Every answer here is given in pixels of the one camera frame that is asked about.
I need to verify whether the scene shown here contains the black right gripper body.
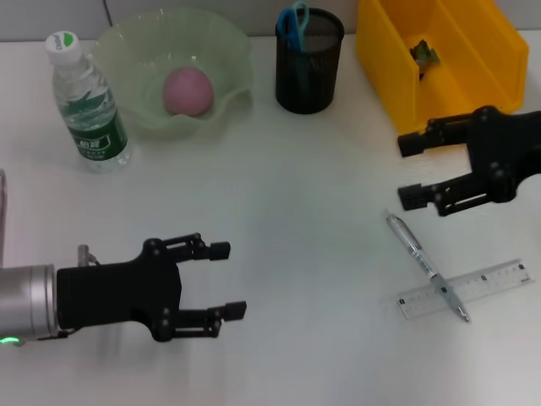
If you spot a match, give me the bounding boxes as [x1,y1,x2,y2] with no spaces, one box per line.
[467,105,541,204]

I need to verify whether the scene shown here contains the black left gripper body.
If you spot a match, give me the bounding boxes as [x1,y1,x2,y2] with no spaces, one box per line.
[56,239,183,343]

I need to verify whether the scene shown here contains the clear ballpoint pen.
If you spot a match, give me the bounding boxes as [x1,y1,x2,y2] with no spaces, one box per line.
[385,209,471,324]

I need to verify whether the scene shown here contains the green plastic wrapper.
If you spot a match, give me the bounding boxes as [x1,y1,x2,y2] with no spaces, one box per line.
[407,37,441,80]

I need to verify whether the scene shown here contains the transparent plastic ruler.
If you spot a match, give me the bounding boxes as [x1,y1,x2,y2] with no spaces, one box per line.
[391,258,534,322]

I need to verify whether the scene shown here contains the blue scissors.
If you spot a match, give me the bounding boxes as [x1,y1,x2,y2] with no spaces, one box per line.
[278,0,313,54]

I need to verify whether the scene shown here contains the pink peach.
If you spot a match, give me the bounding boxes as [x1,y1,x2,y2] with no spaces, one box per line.
[162,66,216,118]

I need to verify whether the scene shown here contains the green label water bottle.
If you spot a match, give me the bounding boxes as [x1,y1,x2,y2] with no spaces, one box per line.
[45,31,133,174]

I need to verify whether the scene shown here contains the black mesh pen holder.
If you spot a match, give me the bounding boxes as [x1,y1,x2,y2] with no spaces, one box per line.
[275,8,346,114]

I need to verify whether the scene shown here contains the green glass fruit plate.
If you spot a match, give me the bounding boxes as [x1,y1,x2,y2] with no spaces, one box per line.
[91,8,254,139]

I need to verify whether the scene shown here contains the yellow plastic bin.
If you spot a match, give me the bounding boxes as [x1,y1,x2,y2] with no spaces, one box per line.
[353,0,529,133]

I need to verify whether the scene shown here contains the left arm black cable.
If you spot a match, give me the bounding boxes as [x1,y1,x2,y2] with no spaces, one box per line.
[36,328,77,342]

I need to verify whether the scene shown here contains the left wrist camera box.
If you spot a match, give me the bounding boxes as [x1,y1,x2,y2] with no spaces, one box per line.
[0,168,8,268]

